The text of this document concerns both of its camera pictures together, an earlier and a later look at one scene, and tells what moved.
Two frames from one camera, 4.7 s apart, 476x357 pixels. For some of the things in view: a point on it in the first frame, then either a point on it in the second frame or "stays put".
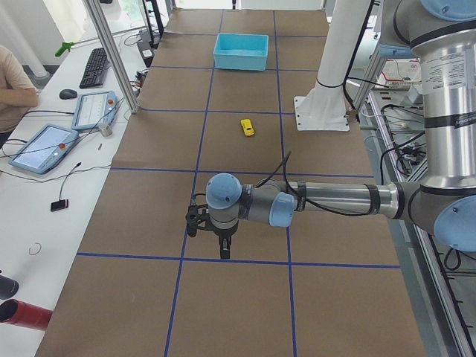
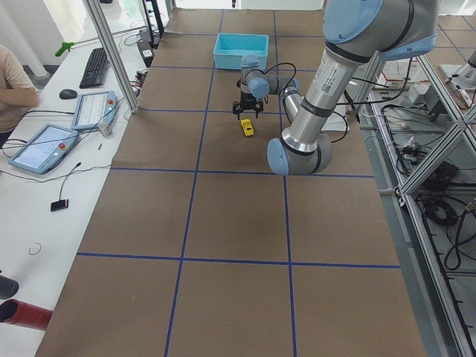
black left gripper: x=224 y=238 -> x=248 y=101
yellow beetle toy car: x=248 y=126 stays put
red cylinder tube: x=13 y=312 stays put
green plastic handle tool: x=65 y=45 stays put
